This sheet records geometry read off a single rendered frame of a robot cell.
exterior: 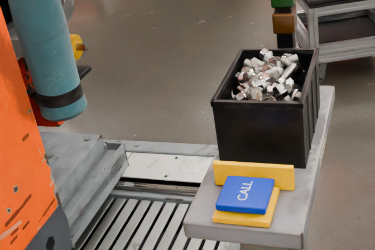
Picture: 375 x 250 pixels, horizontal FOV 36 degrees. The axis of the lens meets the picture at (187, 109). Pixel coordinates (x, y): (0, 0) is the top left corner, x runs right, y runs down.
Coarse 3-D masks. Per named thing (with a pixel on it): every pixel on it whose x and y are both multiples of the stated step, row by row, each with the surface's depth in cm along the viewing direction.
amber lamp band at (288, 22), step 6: (294, 12) 103; (276, 18) 103; (282, 18) 103; (288, 18) 102; (294, 18) 102; (276, 24) 103; (282, 24) 103; (288, 24) 103; (294, 24) 103; (276, 30) 104; (282, 30) 104; (288, 30) 103; (294, 30) 103
